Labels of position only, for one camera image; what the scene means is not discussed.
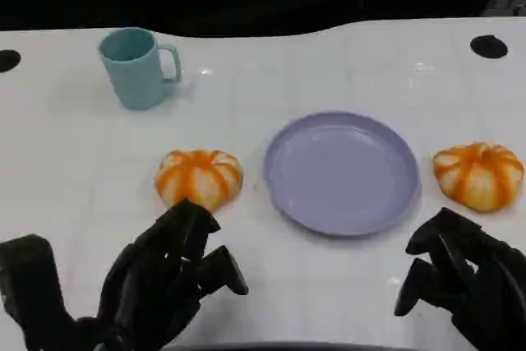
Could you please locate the black table cable hole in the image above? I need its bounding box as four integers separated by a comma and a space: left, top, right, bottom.
469, 35, 509, 59
0, 49, 22, 73

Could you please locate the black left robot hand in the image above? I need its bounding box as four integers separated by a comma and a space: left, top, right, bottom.
74, 198, 250, 351

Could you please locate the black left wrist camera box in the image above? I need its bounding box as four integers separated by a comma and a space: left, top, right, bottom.
0, 234, 79, 351

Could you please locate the orange and white bread roll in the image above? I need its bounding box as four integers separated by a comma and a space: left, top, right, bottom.
154, 149, 244, 212
432, 141, 525, 214

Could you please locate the pale green mug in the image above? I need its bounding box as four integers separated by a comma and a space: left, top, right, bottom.
97, 27, 183, 112

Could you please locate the lilac plate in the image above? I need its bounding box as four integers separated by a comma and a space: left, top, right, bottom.
263, 110, 421, 238

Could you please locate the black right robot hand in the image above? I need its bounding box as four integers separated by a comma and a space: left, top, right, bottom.
393, 207, 526, 351

